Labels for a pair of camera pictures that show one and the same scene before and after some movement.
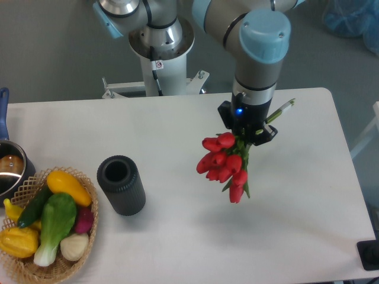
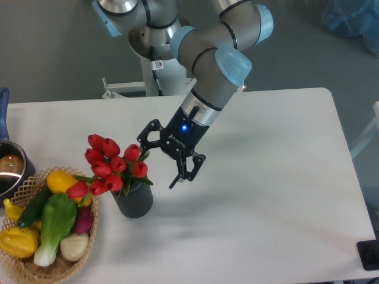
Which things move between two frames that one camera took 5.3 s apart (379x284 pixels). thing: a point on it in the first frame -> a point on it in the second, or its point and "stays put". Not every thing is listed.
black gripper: x=247 y=118 -> x=179 y=138
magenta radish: x=84 y=219 stays put
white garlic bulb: x=74 y=246 stays put
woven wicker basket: x=26 y=270 stays put
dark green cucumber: x=34 y=207 stays put
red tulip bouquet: x=226 y=160 -> x=109 y=172
